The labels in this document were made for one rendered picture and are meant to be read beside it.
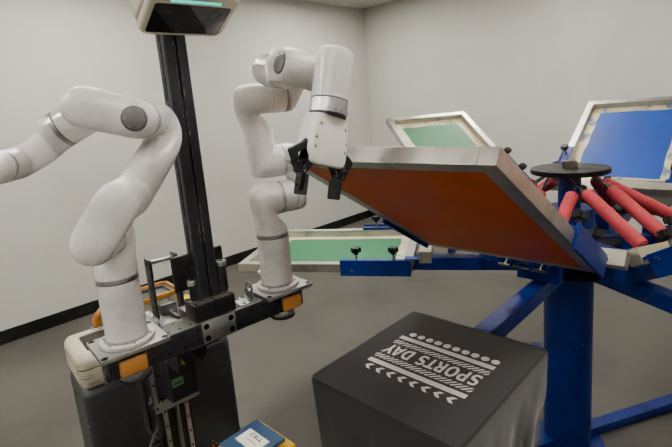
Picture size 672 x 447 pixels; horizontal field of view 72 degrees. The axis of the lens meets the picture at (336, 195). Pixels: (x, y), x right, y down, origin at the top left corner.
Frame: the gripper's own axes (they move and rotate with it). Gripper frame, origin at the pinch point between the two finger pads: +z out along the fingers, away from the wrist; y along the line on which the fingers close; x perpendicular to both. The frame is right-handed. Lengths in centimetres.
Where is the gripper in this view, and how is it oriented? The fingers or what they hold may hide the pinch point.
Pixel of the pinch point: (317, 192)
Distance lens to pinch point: 91.2
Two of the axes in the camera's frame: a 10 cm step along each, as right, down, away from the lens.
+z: -1.2, 9.9, -0.3
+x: 7.2, 0.7, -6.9
